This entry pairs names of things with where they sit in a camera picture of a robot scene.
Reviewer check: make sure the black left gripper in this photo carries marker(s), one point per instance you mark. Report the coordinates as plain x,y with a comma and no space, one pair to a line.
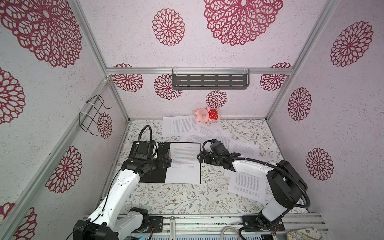
167,162

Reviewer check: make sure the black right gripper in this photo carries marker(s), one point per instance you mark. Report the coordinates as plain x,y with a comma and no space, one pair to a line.
201,156

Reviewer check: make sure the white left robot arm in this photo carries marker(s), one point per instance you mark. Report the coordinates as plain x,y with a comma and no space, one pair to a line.
114,204

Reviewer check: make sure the pink plush pig toy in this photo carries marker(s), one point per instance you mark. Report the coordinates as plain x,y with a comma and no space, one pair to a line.
207,115

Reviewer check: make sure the grey slotted wall shelf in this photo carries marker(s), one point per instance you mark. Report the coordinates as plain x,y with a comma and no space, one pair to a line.
213,81

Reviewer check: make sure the teal folder with black inside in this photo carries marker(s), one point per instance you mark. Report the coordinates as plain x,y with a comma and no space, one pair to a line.
159,176

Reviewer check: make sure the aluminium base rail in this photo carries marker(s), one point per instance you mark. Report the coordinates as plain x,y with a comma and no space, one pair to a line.
179,226

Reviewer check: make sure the black wire wall rack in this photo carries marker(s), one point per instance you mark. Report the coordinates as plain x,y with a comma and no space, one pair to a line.
96,121

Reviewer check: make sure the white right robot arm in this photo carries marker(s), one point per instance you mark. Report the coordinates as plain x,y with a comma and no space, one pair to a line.
288,187

